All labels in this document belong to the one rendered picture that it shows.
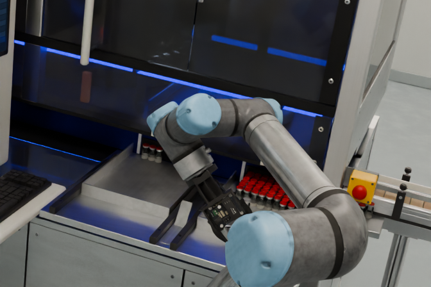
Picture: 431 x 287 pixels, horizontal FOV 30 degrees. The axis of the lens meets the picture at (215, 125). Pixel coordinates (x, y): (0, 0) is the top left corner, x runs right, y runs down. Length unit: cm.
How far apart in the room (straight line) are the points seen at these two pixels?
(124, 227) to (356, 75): 73
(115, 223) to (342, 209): 94
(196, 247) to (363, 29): 71
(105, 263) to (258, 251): 148
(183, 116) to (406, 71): 549
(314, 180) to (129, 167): 112
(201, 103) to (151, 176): 91
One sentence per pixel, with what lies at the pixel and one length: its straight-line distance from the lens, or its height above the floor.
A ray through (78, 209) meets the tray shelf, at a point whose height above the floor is 88.
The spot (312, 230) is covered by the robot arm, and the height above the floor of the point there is 134.
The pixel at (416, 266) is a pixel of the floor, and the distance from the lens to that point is 408.
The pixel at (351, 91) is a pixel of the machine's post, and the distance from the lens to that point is 219.
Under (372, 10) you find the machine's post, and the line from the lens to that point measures 213.
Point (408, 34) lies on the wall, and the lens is 685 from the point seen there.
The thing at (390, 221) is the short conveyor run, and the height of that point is 87.
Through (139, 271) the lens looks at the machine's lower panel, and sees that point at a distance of 261.
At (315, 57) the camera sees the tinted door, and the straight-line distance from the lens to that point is 219.
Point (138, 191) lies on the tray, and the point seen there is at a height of 88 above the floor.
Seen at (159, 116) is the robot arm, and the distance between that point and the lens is 161.
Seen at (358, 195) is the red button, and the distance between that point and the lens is 224.
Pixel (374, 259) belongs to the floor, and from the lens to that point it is 403.
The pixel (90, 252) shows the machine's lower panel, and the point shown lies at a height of 53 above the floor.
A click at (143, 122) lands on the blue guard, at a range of 239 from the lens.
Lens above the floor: 192
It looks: 21 degrees down
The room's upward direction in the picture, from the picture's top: 9 degrees clockwise
